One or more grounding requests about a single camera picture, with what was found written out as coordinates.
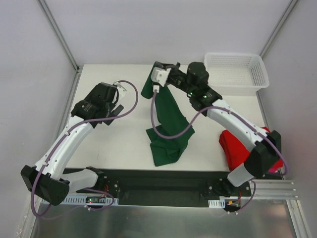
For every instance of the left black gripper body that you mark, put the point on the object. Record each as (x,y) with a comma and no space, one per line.
(114,110)

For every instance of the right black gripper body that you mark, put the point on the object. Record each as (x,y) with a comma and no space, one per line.
(160,65)

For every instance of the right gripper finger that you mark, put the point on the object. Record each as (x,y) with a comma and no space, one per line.
(158,65)
(169,67)

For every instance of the white plastic basket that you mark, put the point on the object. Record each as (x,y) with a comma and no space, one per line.
(236,73)

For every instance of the green t shirt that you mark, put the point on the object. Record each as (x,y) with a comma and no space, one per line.
(171,122)

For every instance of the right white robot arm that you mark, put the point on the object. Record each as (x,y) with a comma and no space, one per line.
(212,105)

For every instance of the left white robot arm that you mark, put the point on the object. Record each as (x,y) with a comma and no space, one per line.
(46,178)

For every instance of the red folded t shirt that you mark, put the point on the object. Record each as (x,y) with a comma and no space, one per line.
(232,148)

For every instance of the pink folded t shirt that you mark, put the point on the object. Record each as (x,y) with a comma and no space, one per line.
(273,170)

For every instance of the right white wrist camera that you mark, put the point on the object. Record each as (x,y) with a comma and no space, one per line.
(159,78)

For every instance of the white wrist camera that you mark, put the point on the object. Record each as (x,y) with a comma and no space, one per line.
(121,90)
(159,78)

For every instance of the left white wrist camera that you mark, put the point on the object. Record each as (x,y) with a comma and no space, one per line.
(121,90)

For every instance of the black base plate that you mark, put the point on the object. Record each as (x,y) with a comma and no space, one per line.
(163,188)

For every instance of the left white cable duct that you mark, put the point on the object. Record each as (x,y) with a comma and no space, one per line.
(89,200)

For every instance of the white cable duct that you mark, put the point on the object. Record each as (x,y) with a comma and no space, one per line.
(218,204)
(89,200)

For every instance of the right white cable duct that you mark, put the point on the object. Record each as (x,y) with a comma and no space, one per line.
(218,204)

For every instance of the aluminium frame rail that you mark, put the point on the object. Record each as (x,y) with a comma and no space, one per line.
(266,188)

